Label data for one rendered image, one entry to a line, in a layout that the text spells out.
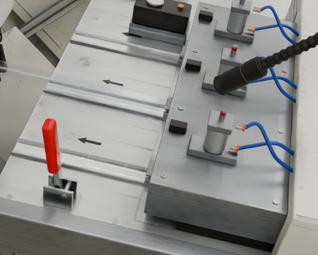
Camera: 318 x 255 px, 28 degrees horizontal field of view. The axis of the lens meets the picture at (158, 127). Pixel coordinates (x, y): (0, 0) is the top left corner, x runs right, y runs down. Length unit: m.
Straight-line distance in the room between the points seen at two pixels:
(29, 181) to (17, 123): 0.59
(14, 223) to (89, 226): 0.07
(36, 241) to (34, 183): 0.06
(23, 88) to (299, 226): 0.83
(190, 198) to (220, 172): 0.04
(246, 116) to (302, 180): 0.12
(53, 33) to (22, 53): 0.97
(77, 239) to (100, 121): 0.17
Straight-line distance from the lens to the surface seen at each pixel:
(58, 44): 2.35
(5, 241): 0.67
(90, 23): 0.90
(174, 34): 0.87
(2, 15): 0.76
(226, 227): 0.64
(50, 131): 0.58
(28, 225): 0.64
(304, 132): 0.67
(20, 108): 1.29
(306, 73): 0.75
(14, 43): 1.36
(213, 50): 0.78
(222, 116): 0.61
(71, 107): 0.76
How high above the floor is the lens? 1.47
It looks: 31 degrees down
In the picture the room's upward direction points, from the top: 65 degrees clockwise
